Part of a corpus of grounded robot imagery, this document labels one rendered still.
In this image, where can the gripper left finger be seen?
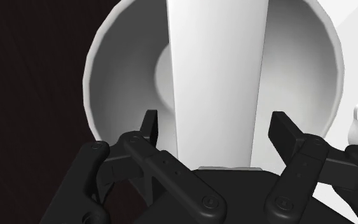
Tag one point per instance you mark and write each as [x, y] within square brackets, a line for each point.
[154, 161]

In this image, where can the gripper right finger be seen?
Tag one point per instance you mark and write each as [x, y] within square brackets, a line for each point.
[302, 155]

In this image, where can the white bowl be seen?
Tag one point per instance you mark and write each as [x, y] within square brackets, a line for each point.
[129, 77]

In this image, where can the white flat rectangular slab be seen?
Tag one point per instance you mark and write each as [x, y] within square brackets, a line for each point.
[216, 83]

